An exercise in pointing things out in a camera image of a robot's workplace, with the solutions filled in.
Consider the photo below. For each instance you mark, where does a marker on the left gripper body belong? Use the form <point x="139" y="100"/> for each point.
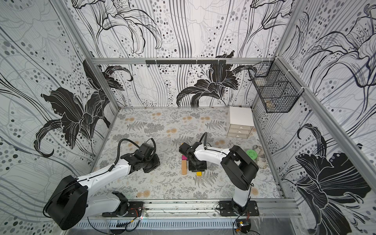
<point x="150" y="164"/>

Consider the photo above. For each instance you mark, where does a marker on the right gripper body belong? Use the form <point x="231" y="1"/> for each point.
<point x="197" y="165"/>

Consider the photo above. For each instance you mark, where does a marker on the natural wood block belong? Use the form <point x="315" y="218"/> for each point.
<point x="184" y="168"/>

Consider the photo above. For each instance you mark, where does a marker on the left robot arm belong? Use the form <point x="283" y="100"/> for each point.
<point x="76" y="198"/>

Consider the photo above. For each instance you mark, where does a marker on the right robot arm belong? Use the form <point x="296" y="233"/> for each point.
<point x="239" y="167"/>

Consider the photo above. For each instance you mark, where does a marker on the green lid jar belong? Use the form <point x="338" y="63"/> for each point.
<point x="252" y="154"/>

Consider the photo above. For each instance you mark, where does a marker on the white drawer box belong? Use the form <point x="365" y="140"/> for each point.
<point x="240" y="122"/>

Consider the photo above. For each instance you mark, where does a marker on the small electronics board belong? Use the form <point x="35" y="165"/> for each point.
<point x="243" y="226"/>

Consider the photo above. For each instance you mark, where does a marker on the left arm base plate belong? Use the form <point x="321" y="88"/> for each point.
<point x="131" y="209"/>

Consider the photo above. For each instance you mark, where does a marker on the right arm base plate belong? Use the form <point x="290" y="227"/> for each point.
<point x="228" y="208"/>

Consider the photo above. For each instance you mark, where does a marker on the white cable duct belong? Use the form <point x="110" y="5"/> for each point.
<point x="158" y="224"/>

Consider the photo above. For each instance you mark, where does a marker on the black wall bar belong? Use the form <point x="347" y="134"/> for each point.
<point x="189" y="62"/>

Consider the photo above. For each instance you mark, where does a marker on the black wire basket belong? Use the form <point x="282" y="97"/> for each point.
<point x="272" y="82"/>

